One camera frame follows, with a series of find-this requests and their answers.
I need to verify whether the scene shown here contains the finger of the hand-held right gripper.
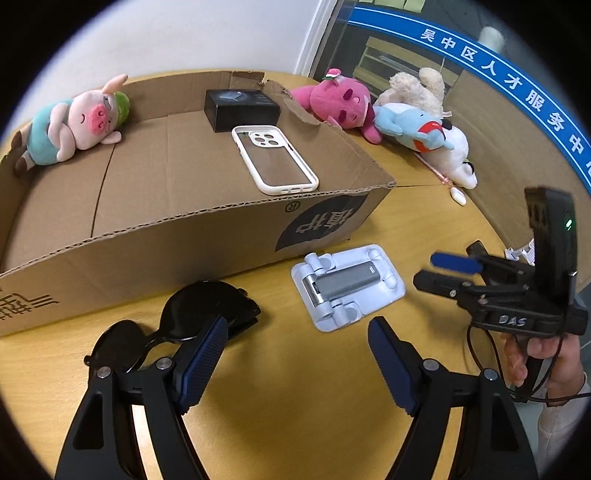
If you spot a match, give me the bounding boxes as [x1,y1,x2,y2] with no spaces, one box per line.
[412,270,490,302]
[429,240,536,280]

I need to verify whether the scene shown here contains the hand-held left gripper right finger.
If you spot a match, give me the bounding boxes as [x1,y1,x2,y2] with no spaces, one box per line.
[367,316,540,480]

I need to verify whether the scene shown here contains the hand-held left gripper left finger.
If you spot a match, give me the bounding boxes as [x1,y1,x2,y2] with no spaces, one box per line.
[54,315,230,480]

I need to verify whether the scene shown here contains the black sunglasses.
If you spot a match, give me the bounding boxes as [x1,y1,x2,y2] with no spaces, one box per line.
[83,280,262,374]

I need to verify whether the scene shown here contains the white folding phone stand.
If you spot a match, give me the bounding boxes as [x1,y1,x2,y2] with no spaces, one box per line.
[291,244,406,333]

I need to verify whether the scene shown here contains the brown cardboard box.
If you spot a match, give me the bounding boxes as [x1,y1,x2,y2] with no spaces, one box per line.
[0,69,397,337]

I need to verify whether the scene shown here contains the white clear phone case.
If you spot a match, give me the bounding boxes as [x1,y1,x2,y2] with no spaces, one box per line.
[231,124,320,195]

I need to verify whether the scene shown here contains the small black product box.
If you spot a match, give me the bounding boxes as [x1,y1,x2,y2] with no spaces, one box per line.
[204,89,281,134]

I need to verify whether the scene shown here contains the pink pig plush toy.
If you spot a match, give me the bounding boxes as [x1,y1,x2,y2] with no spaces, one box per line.
[13,74,132,175]

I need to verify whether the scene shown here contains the person's right forearm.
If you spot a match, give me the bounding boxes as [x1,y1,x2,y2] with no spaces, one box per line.
[536,371,591,480]

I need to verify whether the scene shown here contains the wooden desktop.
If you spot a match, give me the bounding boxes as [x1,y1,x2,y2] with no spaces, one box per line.
[0,69,541,480]

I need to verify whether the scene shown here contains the person's right hand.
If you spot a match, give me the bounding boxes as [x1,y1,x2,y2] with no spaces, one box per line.
[501,330,587,408]

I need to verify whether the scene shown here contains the white plush toy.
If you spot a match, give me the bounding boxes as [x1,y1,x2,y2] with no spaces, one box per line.
[418,117,478,190]

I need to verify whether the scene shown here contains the blue plush toy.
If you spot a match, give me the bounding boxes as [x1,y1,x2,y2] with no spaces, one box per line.
[373,102,455,153]

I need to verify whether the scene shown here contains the cream plush toy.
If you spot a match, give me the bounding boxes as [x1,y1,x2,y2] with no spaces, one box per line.
[373,67,451,116]

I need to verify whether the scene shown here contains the magenta plush toy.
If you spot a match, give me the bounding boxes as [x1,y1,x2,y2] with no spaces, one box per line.
[290,68,383,145]

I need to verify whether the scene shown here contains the blue window banner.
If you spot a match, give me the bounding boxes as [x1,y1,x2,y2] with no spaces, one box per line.
[346,4,591,195]

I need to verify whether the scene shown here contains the black cable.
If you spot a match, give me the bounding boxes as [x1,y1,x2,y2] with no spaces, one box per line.
[464,323,591,407]

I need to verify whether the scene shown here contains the thin pink cord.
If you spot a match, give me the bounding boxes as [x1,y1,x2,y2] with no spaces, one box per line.
[416,154,455,188]

